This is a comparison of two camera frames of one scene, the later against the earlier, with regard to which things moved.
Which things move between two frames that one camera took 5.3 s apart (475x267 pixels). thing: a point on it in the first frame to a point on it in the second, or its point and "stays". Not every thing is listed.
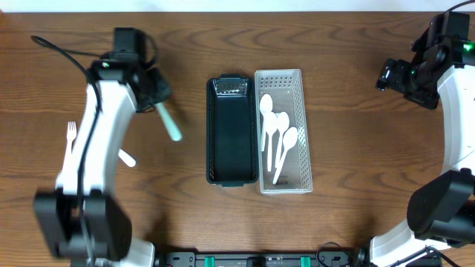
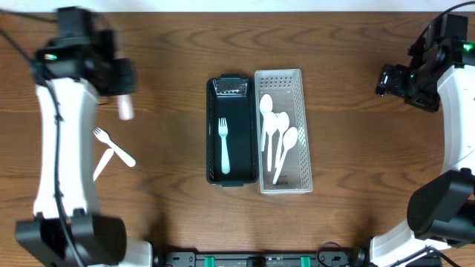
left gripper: (156, 91) to (121, 78)
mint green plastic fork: (170, 123) to (223, 129)
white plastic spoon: (270, 124) stays
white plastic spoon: (289, 141) stays
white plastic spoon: (282, 123) stays
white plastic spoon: (266, 106) stays
